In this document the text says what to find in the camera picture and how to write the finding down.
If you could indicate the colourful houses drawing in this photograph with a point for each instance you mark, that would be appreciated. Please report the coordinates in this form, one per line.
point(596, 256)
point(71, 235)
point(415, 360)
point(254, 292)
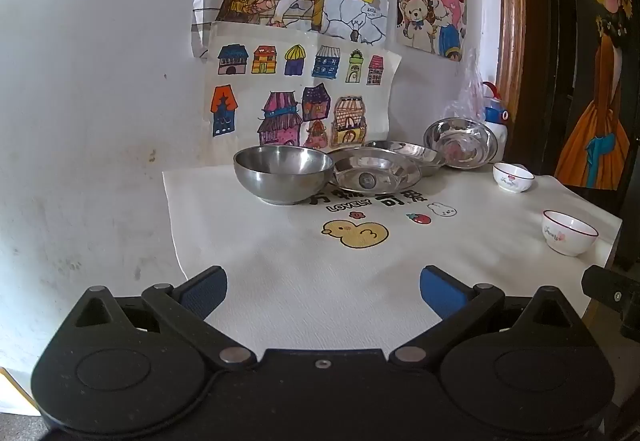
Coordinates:
point(250, 91)

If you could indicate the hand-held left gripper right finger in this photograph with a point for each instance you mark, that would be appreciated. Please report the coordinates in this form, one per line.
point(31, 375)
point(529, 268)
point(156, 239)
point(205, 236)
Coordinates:
point(437, 293)

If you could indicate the large stainless steel bowl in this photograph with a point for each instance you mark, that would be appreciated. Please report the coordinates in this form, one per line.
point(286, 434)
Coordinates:
point(280, 186)

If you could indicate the white bottle blue cap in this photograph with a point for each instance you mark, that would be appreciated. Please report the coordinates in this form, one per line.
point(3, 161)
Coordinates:
point(500, 136)

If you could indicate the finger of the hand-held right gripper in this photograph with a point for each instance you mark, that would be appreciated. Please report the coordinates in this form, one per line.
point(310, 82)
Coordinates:
point(610, 296)

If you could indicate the shallow stainless steel bowl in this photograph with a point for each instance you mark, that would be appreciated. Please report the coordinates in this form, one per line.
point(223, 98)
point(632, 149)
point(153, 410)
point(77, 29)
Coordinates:
point(460, 141)

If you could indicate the small white ceramic bowl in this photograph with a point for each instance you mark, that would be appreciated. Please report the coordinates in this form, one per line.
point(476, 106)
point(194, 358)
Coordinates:
point(565, 241)
point(515, 183)

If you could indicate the white printed table mat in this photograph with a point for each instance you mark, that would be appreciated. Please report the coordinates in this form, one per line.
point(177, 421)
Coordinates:
point(300, 271)

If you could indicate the orange dress figure painting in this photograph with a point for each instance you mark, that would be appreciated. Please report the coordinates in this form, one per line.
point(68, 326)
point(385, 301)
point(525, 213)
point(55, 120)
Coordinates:
point(600, 131)

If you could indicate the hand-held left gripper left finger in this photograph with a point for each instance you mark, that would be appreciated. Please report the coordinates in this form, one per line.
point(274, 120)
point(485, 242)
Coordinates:
point(205, 293)

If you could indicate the clear plastic bag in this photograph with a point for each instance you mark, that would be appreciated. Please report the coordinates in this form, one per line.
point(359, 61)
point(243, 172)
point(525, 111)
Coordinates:
point(472, 91)

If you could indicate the stainless steel plate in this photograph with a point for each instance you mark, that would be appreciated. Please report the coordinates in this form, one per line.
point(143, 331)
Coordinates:
point(390, 171)
point(425, 156)

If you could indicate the brown wooden door frame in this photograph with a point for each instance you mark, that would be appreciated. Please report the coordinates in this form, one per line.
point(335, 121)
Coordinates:
point(512, 21)

